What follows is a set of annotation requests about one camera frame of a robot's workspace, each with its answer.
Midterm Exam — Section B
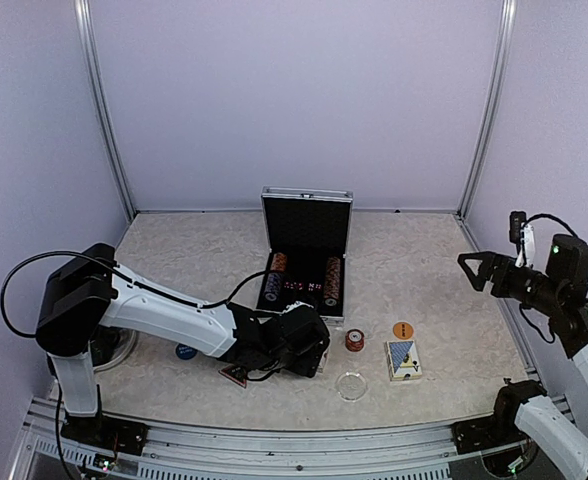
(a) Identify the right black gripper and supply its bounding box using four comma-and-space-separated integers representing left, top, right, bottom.
459, 250, 566, 316

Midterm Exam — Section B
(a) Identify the aluminium poker case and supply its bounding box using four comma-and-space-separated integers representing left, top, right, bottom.
257, 187, 353, 325

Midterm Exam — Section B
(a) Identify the blue playing card deck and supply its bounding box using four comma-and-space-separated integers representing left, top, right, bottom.
384, 340, 423, 382

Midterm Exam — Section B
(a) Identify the red playing card deck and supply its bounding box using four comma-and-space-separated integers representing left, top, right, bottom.
317, 350, 329, 373

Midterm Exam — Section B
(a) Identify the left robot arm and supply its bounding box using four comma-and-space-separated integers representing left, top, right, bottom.
0, 243, 330, 445

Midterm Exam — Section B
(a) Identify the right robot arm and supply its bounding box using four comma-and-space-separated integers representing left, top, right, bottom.
452, 234, 588, 479

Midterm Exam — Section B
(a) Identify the red poker chip stack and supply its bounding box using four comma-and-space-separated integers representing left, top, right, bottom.
345, 329, 365, 352

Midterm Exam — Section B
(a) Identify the left chip row in case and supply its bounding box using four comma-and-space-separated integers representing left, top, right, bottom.
264, 253, 287, 302

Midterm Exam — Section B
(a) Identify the chip row in case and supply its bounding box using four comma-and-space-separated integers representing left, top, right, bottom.
323, 257, 341, 307
264, 253, 287, 302

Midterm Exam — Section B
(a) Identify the red triangular dealer button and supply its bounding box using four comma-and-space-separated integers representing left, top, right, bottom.
219, 365, 248, 388

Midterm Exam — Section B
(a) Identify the clear round dealer puck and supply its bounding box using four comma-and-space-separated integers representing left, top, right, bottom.
335, 372, 368, 402

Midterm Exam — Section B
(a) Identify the right chip row in case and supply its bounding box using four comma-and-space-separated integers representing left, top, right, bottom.
323, 257, 341, 307

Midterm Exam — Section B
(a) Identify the orange big blind button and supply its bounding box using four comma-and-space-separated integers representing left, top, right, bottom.
393, 322, 414, 340

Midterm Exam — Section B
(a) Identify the blue small blind button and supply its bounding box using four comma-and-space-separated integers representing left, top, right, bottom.
175, 344, 198, 360

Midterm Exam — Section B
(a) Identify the clear round tray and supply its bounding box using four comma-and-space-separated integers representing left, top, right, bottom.
93, 328, 138, 372

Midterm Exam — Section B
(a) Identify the black mug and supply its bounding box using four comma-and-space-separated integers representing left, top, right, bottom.
90, 327, 121, 367

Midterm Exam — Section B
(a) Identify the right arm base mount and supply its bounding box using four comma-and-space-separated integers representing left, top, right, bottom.
451, 380, 547, 455

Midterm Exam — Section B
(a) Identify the front aluminium frame rail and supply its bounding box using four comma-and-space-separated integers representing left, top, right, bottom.
21, 399, 588, 480

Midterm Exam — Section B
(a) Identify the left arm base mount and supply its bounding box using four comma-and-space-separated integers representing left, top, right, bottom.
61, 412, 149, 456

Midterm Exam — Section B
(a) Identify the right rear aluminium post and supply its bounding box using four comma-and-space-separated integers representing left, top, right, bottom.
457, 0, 518, 222

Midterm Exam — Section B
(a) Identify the aluminium post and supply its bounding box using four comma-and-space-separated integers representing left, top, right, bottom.
74, 0, 138, 223
457, 0, 518, 222

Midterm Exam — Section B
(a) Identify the left rear aluminium post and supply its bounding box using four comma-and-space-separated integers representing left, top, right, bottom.
74, 0, 138, 223

